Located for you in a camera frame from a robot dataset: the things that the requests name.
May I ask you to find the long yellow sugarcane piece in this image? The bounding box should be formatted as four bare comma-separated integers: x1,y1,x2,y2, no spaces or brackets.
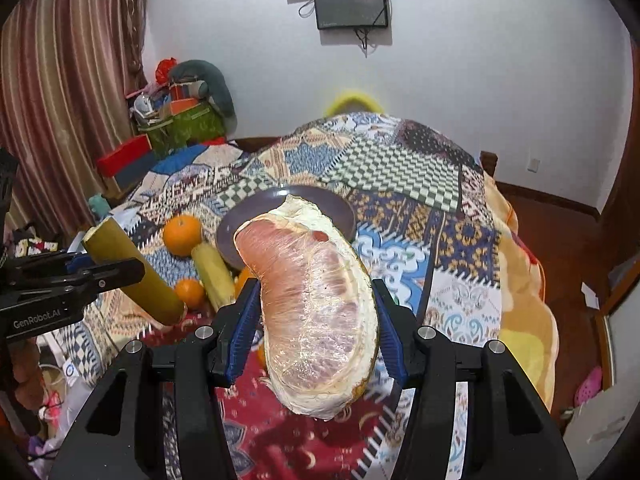
82,217,186,326

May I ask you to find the large Dole orange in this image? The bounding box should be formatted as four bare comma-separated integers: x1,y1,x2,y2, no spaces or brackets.
234,266,255,297

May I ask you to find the peeled pomelo wedge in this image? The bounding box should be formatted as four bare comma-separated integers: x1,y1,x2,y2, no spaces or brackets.
233,195,380,420

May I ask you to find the small mandarin front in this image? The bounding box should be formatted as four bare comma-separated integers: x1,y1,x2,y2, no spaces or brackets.
256,341,267,370

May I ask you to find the small mandarin between canes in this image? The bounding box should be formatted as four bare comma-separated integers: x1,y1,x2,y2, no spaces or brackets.
174,278,206,310

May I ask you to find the short yellow sugarcane piece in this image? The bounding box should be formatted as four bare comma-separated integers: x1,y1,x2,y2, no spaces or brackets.
191,242,235,311

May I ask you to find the small mandarin near plate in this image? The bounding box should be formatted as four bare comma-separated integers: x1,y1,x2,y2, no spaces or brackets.
163,214,203,258

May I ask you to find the yellow orange blanket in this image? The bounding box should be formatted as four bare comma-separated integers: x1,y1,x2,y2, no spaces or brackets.
484,174,560,408

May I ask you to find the red blue box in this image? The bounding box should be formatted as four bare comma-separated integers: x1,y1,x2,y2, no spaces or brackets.
96,134,157,193

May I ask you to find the purple round plate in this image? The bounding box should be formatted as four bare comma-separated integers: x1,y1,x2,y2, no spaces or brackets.
215,185,356,271

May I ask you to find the striped pink curtain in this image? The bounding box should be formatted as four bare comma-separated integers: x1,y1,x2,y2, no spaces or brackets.
1,0,146,235

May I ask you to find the patchwork patterned bedspread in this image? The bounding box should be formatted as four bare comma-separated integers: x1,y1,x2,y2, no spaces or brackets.
54,112,507,480

